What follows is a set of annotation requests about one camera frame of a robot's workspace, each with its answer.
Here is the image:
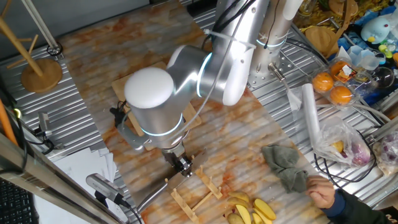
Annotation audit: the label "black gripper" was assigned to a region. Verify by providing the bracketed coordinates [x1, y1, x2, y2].
[161, 143, 195, 179]

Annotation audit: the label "steel cleaver knife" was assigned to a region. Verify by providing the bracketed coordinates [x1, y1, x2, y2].
[136, 151, 208, 215]

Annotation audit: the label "grey green cloth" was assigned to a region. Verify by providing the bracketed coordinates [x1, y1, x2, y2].
[261, 144, 310, 194]

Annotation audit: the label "forearm in dark sleeve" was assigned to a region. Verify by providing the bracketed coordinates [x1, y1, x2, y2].
[321, 189, 398, 224]

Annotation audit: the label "person's bare hand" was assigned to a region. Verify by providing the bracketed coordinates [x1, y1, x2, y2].
[305, 175, 337, 210]

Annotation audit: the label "wooden knife rack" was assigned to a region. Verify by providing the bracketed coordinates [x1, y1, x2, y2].
[164, 164, 224, 224]

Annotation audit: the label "orange marbled table mat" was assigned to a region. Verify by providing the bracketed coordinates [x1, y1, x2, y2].
[58, 0, 331, 224]

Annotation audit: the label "yellow banana pieces pile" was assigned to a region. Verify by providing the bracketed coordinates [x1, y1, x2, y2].
[253, 198, 277, 222]

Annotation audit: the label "wooden cutting board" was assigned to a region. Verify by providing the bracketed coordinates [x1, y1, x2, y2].
[111, 61, 202, 152]

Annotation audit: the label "stack of white papers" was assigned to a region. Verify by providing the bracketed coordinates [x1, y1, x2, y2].
[33, 147, 129, 224]

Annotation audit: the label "metal cylinder connector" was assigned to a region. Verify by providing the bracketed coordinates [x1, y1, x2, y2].
[267, 62, 287, 83]

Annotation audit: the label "white film roll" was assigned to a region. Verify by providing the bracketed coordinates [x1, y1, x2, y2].
[301, 82, 322, 149]

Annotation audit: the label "plastic bag of vegetables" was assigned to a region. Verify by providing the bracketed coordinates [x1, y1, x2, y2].
[313, 116, 373, 169]

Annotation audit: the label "orange fruit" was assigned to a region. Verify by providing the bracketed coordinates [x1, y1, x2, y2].
[329, 85, 353, 106]
[312, 72, 335, 93]
[330, 60, 351, 80]

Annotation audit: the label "round wooden disc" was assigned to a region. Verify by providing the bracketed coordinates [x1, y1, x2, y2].
[0, 0, 64, 94]

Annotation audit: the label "black mesh panel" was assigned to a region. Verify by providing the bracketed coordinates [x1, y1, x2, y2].
[0, 179, 40, 224]

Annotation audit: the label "orange rod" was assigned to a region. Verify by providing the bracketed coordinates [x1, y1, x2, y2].
[0, 98, 19, 147]

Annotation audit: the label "round wooden disc stand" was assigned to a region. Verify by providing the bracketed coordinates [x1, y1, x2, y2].
[304, 26, 340, 59]

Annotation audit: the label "clear plastic fruit package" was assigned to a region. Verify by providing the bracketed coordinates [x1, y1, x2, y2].
[310, 57, 374, 109]

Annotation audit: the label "white tripod legs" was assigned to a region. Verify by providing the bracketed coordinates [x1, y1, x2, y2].
[20, 0, 64, 57]

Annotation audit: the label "bag of purple vegetables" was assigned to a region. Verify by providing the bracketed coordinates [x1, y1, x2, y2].
[372, 130, 398, 177]

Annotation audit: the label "clear plastic measuring cup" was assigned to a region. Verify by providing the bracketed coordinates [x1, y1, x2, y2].
[347, 45, 387, 72]

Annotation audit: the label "round glass flask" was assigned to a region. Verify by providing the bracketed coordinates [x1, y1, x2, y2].
[371, 66, 396, 90]

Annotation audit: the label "blue plush toy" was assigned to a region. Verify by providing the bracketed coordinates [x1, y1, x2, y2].
[360, 16, 392, 45]

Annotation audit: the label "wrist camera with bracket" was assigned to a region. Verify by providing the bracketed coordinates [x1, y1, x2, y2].
[109, 100, 150, 152]

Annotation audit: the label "silver camera with cable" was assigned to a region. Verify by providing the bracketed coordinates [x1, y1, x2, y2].
[85, 173, 133, 210]

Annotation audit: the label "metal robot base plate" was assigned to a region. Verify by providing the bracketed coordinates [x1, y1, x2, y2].
[247, 49, 296, 90]

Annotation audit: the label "metal frame beam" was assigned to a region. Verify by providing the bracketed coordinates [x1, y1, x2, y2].
[0, 133, 124, 224]

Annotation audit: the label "camera on clamp mount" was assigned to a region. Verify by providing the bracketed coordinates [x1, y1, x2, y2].
[33, 111, 65, 156]

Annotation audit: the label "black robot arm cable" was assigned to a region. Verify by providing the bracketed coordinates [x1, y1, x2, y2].
[201, 0, 282, 50]

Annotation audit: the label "black cable loop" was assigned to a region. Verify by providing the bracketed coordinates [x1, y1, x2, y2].
[313, 129, 377, 184]

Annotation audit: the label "black base cable bundle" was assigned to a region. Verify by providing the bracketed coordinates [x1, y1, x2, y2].
[285, 36, 331, 65]

